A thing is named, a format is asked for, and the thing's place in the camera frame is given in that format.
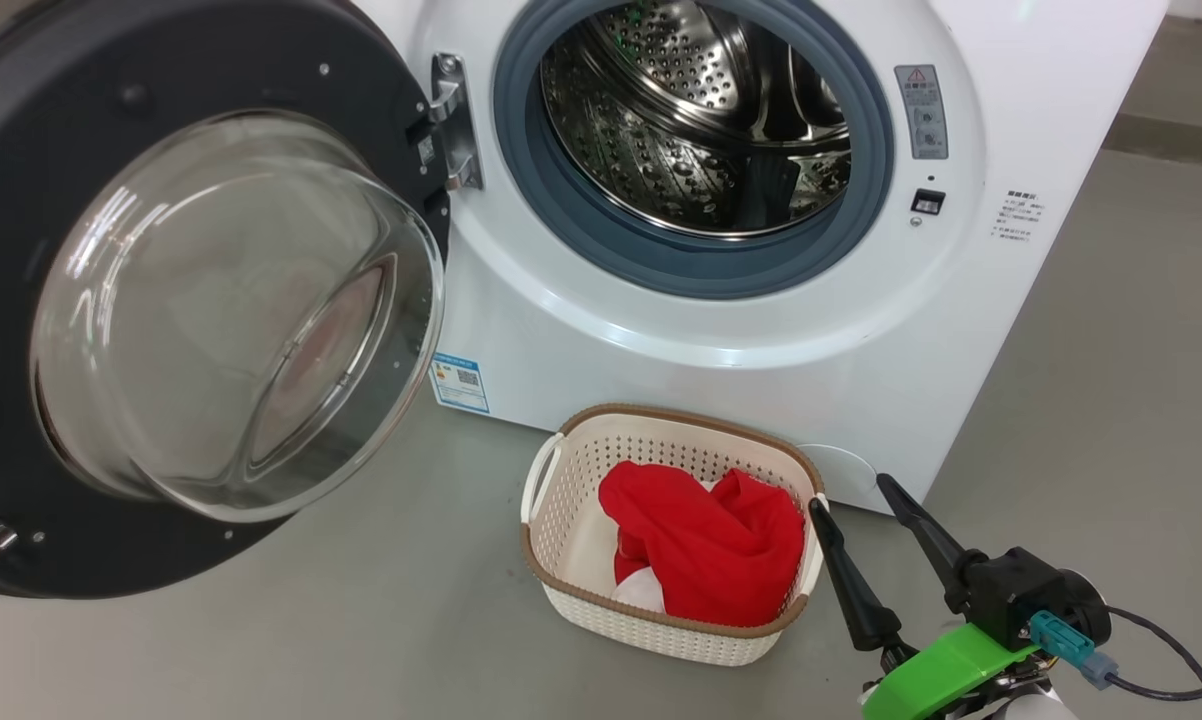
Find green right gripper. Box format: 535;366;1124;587
806;472;1048;720

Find red garment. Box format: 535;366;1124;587
597;460;808;629

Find black washer door glass window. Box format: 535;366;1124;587
0;0;452;600

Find white front-load washing machine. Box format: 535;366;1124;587
346;0;1172;517

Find cream perforated laundry basket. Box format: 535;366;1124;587
519;403;830;668

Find grey rubber door gasket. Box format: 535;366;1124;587
491;0;898;302

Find metal door hinge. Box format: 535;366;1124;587
425;52;486;193

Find round drain filter cover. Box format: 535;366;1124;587
795;443;883;513

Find printed instruction text label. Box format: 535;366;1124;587
994;188;1050;244

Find grey warning sticker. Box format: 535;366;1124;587
893;64;950;161

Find steel washer drum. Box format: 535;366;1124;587
539;0;854;241

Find blue energy label sticker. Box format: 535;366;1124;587
429;350;492;415

